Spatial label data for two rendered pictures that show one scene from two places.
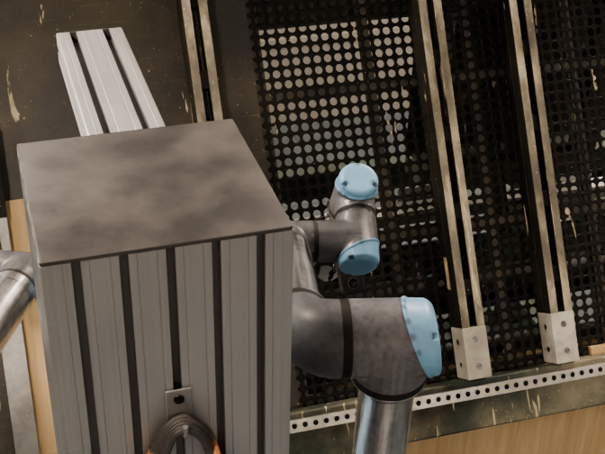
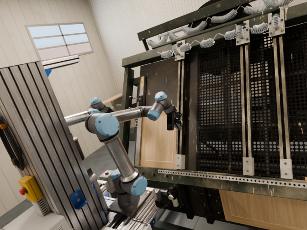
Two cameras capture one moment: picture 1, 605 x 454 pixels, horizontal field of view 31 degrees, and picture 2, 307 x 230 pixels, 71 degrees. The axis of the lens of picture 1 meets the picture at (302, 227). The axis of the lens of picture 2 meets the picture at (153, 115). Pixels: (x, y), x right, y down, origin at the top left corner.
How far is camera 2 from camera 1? 162 cm
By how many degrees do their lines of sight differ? 52
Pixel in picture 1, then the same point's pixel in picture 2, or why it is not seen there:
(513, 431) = (293, 207)
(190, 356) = not seen: outside the picture
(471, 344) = (245, 163)
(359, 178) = (158, 95)
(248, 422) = (9, 120)
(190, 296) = not seen: outside the picture
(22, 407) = (137, 154)
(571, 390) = (288, 190)
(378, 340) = (91, 122)
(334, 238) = (146, 109)
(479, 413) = (247, 187)
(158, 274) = not seen: outside the picture
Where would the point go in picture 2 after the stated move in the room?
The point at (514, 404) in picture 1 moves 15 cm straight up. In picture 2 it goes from (262, 188) to (259, 169)
